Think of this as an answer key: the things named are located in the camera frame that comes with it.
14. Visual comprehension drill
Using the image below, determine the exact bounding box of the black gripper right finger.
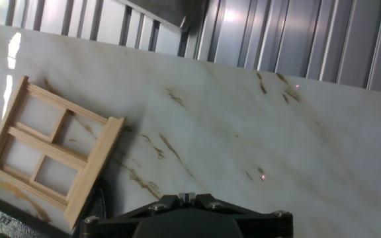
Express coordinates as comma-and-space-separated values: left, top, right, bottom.
195, 194, 294, 238

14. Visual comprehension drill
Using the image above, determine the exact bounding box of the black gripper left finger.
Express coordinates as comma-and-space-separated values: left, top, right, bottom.
79, 194, 181, 238

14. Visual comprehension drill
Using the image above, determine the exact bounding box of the miniature wooden sliding window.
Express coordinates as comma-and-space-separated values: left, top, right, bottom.
0, 75, 125, 231

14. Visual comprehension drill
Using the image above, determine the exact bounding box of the white marble pattern board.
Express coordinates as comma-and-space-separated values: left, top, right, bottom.
0, 21, 381, 238

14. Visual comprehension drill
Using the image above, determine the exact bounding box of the silver digital scale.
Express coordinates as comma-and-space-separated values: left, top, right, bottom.
124, 0, 208, 32

